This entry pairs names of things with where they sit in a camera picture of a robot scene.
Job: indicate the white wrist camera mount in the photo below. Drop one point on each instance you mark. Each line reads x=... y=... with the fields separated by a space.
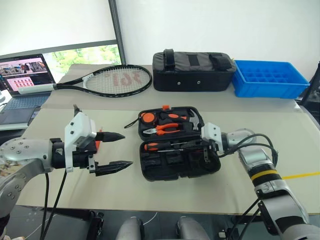
x=211 y=133
x=78 y=125

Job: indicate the grey rounded shape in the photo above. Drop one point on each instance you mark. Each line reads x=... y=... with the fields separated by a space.
x=191 y=230
x=131 y=230

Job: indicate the orange black screwdriver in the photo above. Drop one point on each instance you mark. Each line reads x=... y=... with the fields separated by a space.
x=152 y=146

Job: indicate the black frame under table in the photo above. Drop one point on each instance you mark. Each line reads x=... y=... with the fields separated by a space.
x=82 y=222

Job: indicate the orange utility knife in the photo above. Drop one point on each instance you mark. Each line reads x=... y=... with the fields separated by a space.
x=98 y=147

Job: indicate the blue plastic divided crate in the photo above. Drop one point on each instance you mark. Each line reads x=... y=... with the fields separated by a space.
x=270 y=87

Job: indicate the yellow floor tape strip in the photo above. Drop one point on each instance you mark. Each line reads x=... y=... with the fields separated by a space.
x=302 y=175

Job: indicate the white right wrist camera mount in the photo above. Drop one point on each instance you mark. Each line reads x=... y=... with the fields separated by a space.
x=211 y=133

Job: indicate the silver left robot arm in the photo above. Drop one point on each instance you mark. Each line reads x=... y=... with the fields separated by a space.
x=25 y=150

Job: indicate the black tennis racket white grip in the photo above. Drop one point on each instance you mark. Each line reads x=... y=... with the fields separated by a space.
x=117 y=80

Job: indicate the black plastic tool case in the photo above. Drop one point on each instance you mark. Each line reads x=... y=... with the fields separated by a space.
x=175 y=165

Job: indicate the black fabric bag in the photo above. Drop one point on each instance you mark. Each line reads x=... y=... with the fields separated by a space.
x=190 y=77

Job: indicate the open grey laptop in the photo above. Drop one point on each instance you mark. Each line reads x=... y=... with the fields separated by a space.
x=22 y=102

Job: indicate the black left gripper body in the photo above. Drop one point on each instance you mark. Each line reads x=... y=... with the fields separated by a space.
x=81 y=157

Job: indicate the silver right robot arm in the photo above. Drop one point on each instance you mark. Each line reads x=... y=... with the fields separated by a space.
x=257 y=160

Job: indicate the white desk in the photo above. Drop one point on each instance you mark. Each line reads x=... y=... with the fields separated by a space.
x=12 y=126

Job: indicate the black mesh chair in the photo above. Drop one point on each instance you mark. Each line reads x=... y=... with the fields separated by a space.
x=312 y=95

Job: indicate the dark window frame post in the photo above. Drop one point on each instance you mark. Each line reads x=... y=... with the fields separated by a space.
x=117 y=30

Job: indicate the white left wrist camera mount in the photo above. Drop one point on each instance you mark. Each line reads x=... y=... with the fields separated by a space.
x=78 y=125

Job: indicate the orange black tape measure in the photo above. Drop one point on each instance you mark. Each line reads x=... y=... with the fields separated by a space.
x=147 y=117

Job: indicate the clear plastic container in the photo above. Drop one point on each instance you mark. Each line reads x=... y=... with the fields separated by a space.
x=2 y=100

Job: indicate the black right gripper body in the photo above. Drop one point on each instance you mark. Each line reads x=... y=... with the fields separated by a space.
x=209 y=151

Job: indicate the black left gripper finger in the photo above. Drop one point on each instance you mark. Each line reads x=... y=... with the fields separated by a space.
x=111 y=137
x=112 y=167

